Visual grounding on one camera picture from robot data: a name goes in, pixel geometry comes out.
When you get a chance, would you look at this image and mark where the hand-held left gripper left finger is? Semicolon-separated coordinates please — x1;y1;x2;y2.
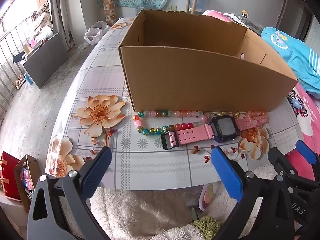
27;146;112;240

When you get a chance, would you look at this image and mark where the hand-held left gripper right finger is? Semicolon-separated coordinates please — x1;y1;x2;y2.
211;146;297;240

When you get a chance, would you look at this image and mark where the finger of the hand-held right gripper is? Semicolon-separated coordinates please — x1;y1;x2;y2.
268;147;300;189
295;140;320;182

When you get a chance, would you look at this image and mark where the pink bead bracelet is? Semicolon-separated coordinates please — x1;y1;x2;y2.
234;109;267;120

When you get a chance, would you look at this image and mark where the pink strap smart watch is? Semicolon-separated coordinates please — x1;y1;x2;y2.
160;112;269;150

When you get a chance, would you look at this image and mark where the multicoloured bead bracelet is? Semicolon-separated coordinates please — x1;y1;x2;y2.
132;109;212;136

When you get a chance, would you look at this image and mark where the pink slipper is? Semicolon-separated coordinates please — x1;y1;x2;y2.
199;184;217;212

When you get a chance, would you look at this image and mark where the green fluffy cloth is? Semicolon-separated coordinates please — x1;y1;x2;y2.
191;216;227;240

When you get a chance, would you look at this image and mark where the small brown cardboard box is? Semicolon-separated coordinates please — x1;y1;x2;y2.
14;154;40;214

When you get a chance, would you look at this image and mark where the red gift bag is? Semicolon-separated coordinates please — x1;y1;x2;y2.
0;151;22;200

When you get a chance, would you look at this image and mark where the light blue jacket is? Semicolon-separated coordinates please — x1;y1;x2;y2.
261;27;320;94

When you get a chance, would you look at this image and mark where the dark grey cabinet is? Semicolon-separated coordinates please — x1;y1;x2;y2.
23;32;69;89

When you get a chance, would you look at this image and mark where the grey patterned cloth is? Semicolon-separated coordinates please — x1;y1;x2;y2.
224;12;265;32

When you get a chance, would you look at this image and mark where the white plastic bag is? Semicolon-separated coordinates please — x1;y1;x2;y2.
84;21;110;45

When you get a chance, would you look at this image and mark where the metal window railing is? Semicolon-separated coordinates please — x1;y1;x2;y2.
0;17;50;110

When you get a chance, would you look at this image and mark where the grey curtain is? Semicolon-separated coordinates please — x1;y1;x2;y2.
50;0;74;52

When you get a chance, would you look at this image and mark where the checkered patterned roll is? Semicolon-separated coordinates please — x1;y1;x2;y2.
101;0;117;27

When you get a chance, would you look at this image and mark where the blue water jug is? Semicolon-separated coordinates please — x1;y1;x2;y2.
190;0;207;14

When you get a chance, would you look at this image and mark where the wooden stand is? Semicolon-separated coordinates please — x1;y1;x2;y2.
183;0;204;15

